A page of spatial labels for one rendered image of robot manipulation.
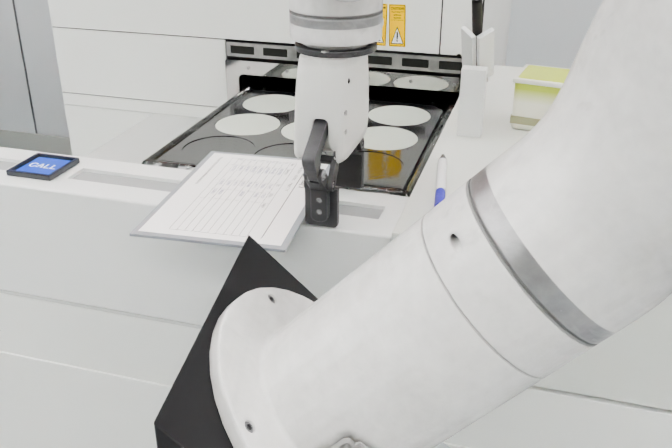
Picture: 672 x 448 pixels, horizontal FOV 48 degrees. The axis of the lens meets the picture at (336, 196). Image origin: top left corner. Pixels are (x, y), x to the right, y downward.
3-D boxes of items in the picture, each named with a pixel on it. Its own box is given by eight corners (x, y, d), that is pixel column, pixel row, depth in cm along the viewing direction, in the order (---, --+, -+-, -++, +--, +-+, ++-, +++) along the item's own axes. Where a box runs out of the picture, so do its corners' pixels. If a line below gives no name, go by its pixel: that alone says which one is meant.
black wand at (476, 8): (482, -3, 82) (484, -11, 83) (469, -4, 82) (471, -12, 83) (482, 108, 99) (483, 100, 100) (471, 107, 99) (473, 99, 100)
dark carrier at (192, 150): (251, 92, 133) (251, 89, 133) (445, 109, 124) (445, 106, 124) (156, 163, 103) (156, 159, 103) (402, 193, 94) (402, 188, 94)
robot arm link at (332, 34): (307, -3, 72) (308, 29, 74) (275, 15, 65) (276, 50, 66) (392, 2, 70) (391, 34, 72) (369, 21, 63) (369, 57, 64)
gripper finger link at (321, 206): (306, 156, 69) (307, 220, 72) (295, 168, 67) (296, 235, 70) (339, 159, 69) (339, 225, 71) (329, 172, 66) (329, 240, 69)
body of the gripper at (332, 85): (314, 19, 74) (315, 127, 78) (277, 42, 65) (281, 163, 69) (388, 23, 72) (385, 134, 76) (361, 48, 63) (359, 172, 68)
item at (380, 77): (231, 107, 141) (228, 57, 137) (467, 129, 129) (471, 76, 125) (227, 109, 139) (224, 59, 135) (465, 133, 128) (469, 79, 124)
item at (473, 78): (459, 120, 98) (466, 17, 92) (489, 123, 97) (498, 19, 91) (452, 136, 93) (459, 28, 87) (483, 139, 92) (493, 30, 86)
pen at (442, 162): (438, 150, 85) (434, 203, 73) (447, 151, 85) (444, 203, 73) (438, 159, 86) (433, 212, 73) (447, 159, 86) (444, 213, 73)
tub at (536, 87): (520, 112, 101) (525, 62, 98) (577, 120, 98) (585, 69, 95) (507, 129, 95) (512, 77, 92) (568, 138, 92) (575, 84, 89)
